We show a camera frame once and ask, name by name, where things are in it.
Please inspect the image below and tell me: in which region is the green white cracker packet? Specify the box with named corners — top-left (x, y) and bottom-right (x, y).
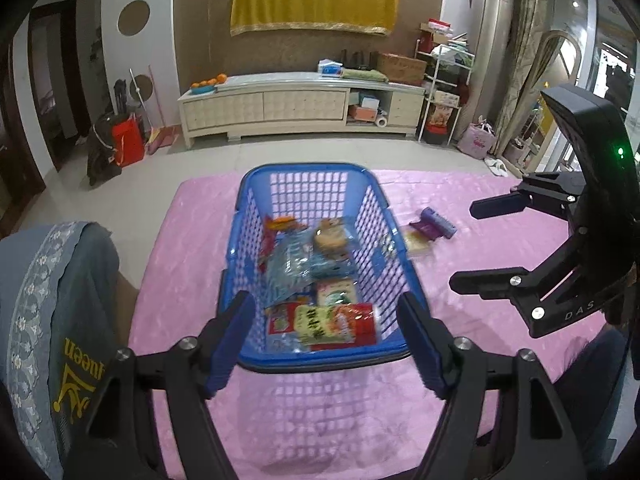
top-left (315, 277), bottom-right (358, 308)

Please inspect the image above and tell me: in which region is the broom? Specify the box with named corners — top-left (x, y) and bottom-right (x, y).
top-left (129, 67), bottom-right (181, 153)

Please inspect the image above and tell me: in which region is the pink quilted mat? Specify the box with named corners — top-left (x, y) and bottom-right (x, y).
top-left (127, 169), bottom-right (626, 471)

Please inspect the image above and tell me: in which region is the red foil snack packet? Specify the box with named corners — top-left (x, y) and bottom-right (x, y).
top-left (267, 302), bottom-right (301, 337)

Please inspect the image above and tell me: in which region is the red green snack bag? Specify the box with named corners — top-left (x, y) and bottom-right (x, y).
top-left (292, 302), bottom-right (376, 346)

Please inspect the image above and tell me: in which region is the dark wooden door frame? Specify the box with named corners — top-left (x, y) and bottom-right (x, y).
top-left (0, 0), bottom-right (93, 231)

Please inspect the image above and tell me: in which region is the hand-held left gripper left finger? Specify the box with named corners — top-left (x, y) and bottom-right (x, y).
top-left (85, 290), bottom-right (257, 480)

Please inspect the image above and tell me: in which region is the orange snack packet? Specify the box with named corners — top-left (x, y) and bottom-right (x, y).
top-left (265, 215), bottom-right (311, 233)

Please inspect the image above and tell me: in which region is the white metal rack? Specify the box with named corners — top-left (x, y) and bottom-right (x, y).
top-left (415, 30), bottom-right (476, 146)

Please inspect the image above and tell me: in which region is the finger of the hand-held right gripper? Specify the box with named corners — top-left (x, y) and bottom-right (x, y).
top-left (448, 267), bottom-right (551, 321)
top-left (469, 171), bottom-right (588, 220)

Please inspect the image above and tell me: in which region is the white arched frame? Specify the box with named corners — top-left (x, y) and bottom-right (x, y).
top-left (520, 30), bottom-right (586, 171)

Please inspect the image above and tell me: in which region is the pale yellow wafer packet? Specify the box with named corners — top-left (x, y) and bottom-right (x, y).
top-left (402, 230), bottom-right (435, 261)

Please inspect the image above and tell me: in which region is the blue plastic basket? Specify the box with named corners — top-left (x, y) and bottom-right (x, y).
top-left (220, 162), bottom-right (431, 373)

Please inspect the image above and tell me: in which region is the green cloth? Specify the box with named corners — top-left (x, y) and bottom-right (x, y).
top-left (340, 67), bottom-right (388, 83)

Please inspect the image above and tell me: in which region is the black bag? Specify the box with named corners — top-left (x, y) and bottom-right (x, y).
top-left (87, 115), bottom-right (123, 186)

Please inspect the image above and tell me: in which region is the printed snack bag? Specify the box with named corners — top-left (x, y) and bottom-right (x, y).
top-left (429, 102), bottom-right (458, 133)

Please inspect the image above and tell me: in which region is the cardboard box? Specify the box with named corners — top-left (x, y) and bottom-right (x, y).
top-left (376, 52), bottom-right (428, 86)

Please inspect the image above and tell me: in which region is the person's right forearm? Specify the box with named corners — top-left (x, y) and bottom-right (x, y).
top-left (550, 325), bottom-right (631, 480)

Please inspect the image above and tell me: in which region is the cream tv cabinet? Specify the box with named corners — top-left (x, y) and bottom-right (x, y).
top-left (177, 72), bottom-right (426, 148)

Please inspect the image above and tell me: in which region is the pink bag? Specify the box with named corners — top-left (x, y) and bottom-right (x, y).
top-left (457, 120), bottom-right (498, 160)

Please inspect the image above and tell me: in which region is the standing air conditioner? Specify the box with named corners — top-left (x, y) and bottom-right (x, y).
top-left (472, 0), bottom-right (516, 126)

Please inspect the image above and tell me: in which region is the patterned curtain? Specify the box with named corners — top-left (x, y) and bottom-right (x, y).
top-left (492, 0), bottom-right (551, 161)

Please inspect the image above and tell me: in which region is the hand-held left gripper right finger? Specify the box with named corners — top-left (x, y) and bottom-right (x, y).
top-left (397, 291), bottom-right (586, 480)

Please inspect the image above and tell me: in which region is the blue purple pack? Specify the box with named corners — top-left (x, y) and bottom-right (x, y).
top-left (420, 207), bottom-right (457, 240)

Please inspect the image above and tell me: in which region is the light blue bun packet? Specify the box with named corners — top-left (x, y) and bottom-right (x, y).
top-left (265, 217), bottom-right (358, 301)

